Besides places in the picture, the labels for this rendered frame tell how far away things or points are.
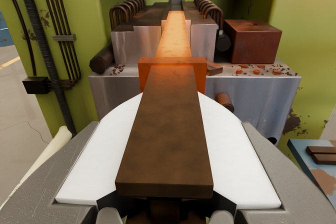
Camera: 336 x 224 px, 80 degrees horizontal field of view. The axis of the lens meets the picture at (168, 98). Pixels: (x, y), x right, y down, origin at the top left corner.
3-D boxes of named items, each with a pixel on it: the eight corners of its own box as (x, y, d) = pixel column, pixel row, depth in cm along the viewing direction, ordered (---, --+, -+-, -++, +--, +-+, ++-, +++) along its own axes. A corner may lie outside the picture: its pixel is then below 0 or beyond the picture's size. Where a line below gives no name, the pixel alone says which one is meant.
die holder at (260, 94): (252, 218, 58) (302, 77, 35) (120, 214, 59) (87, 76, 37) (218, 109, 106) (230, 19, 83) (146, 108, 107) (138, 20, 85)
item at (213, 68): (222, 73, 37) (223, 66, 36) (208, 76, 36) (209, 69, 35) (208, 64, 40) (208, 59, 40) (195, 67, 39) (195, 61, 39)
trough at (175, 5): (190, 28, 37) (190, 19, 37) (161, 28, 38) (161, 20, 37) (183, 3, 73) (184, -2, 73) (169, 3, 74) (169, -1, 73)
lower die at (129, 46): (213, 64, 41) (217, 19, 36) (115, 64, 42) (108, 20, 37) (196, 23, 77) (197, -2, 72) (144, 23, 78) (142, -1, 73)
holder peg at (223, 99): (233, 117, 35) (235, 104, 34) (217, 117, 35) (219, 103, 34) (228, 104, 38) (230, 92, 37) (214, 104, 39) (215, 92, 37)
